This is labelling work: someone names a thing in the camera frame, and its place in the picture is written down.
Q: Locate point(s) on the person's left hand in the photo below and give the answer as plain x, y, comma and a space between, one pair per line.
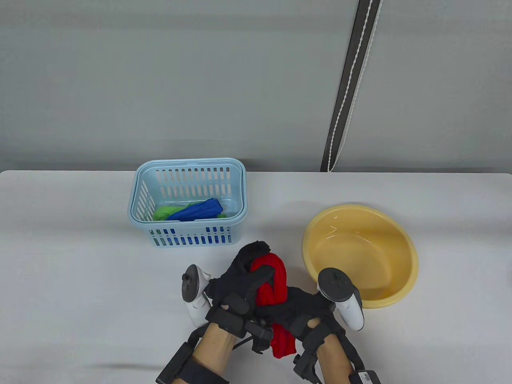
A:
234, 288

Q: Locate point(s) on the person's right hand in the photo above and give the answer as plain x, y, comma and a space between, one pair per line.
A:
300, 312

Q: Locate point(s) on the red rectangular towel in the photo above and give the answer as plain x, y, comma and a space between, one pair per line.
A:
276, 288

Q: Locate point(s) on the blue rectangular towel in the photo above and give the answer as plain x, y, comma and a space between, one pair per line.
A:
198, 210

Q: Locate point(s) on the green rectangular towel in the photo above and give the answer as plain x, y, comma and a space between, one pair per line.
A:
162, 214

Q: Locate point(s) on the person's left forearm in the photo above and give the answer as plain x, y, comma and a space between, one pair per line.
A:
214, 348

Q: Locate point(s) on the person's right forearm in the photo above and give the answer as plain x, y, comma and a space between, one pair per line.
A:
334, 360

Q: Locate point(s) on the white and black left controller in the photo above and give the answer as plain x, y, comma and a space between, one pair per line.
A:
194, 288

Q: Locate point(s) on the white and black controller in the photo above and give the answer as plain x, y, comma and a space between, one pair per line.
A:
336, 284
194, 288

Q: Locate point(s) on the white and black right controller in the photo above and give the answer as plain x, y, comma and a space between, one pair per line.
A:
336, 284

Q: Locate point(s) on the yellow plastic basin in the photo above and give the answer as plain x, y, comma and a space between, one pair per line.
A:
360, 256

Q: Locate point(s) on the black right wrist box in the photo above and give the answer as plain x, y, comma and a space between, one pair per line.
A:
366, 378

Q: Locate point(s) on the light blue plastic basket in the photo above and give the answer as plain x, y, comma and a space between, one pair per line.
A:
188, 180

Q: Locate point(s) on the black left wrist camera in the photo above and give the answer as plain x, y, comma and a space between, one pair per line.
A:
260, 336

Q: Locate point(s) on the dark vertical wall strip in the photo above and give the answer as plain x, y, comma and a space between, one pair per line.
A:
352, 80

